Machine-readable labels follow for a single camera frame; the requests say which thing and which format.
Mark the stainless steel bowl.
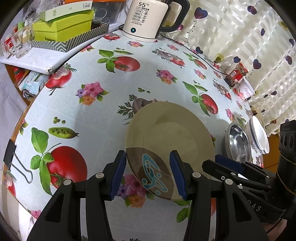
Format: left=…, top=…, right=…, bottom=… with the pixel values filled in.
left=222, top=123, right=252, bottom=163

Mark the large white bowl blue stripe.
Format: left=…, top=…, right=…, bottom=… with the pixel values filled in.
left=245, top=116, right=269, bottom=154

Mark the beige plate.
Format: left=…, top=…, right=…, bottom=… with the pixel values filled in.
left=125, top=101, right=215, bottom=201

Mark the person's right hand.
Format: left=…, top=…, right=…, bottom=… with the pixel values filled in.
left=261, top=218, right=287, bottom=234

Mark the pink white yogurt tub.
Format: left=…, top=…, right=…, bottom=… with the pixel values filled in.
left=238, top=78, right=255, bottom=100

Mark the black binder clip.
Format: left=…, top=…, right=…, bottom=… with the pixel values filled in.
left=3, top=139, right=33, bottom=184

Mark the red lid sauce jar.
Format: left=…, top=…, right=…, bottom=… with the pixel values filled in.
left=224, top=63, right=248, bottom=87

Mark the fruit print tablecloth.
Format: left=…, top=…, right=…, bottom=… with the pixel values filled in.
left=4, top=32, right=251, bottom=240

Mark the heart pattern curtain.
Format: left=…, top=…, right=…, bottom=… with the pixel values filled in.
left=168, top=1, right=295, bottom=135

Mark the white side shelf board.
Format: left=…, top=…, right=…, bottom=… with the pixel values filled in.
left=0, top=25, right=110, bottom=75

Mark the white electric kettle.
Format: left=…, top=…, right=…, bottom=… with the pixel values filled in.
left=122, top=0, right=190, bottom=42

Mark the striped chevron tray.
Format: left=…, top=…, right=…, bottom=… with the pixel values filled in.
left=31, top=23, right=109, bottom=53

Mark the clear glass mug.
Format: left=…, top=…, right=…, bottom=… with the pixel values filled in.
left=9, top=27, right=32, bottom=59

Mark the lime green box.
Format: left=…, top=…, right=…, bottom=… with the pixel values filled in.
left=32, top=11, right=94, bottom=42

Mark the white green flat box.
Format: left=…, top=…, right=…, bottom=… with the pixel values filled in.
left=40, top=1, right=93, bottom=22

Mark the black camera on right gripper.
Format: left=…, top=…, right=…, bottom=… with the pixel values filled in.
left=277, top=120, right=295, bottom=189

